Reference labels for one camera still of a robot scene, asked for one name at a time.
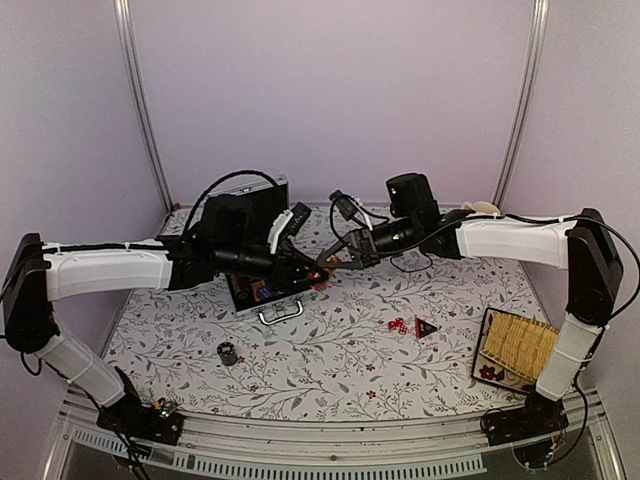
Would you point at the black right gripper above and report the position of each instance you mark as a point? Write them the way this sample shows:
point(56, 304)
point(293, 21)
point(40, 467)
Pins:
point(353, 241)

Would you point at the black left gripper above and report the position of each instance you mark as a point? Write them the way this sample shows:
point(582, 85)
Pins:
point(286, 272)

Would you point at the aluminium poker case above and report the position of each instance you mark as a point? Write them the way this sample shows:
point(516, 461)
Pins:
point(252, 298)

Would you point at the black poker chip stack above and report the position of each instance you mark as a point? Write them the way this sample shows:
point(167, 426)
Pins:
point(227, 353)

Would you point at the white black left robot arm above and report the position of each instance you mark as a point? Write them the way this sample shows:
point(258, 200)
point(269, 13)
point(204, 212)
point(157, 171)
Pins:
point(226, 236)

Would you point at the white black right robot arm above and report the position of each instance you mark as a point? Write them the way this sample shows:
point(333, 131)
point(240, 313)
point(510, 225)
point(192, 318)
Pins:
point(579, 244)

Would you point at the red dice pair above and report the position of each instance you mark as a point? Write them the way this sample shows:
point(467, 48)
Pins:
point(397, 325)

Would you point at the black red triangle card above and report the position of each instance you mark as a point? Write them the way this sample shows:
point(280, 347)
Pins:
point(424, 328)

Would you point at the cream ribbed mug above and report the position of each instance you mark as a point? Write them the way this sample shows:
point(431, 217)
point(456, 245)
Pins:
point(481, 207)

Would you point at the woven bamboo tray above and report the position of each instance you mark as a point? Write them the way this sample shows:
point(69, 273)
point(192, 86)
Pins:
point(512, 350)

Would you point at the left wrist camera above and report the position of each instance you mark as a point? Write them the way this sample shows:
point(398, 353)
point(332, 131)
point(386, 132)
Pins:
point(286, 224)

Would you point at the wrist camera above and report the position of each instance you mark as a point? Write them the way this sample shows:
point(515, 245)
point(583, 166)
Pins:
point(410, 193)
point(286, 224)

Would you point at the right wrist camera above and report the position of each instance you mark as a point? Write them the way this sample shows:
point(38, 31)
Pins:
point(410, 193)

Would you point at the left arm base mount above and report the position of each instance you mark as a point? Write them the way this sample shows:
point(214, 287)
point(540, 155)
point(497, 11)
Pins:
point(159, 422)

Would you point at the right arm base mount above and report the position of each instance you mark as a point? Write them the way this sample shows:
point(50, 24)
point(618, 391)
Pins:
point(538, 416)

